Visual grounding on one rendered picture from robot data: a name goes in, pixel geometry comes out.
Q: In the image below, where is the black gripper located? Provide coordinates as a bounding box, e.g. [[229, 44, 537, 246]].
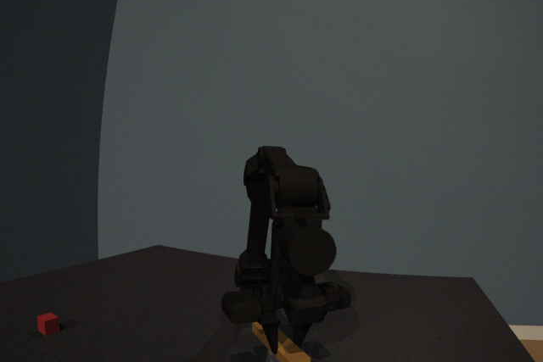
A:
[[221, 256, 350, 354]]

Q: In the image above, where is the small red cube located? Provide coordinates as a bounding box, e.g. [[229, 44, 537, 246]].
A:
[[37, 313, 60, 336]]

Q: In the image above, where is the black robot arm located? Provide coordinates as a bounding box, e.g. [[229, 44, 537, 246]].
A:
[[234, 146, 339, 326]]

